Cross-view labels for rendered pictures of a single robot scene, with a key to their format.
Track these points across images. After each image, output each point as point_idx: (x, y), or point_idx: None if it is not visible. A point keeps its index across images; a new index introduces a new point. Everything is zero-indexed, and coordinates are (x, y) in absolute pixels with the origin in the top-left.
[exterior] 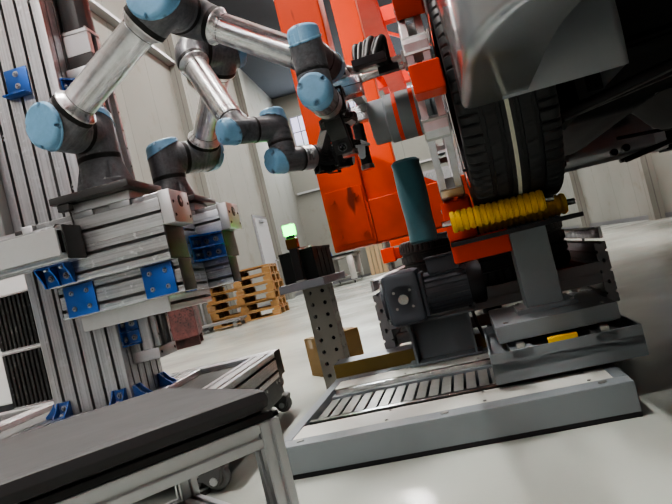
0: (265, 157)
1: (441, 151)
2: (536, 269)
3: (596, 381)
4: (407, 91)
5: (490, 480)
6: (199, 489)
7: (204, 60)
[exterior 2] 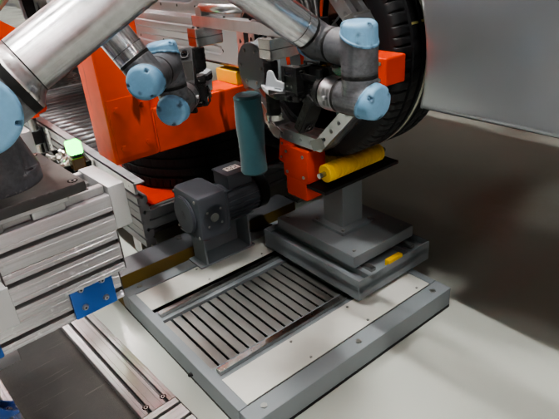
0: (163, 105)
1: None
2: (352, 198)
3: (426, 289)
4: None
5: (442, 394)
6: None
7: None
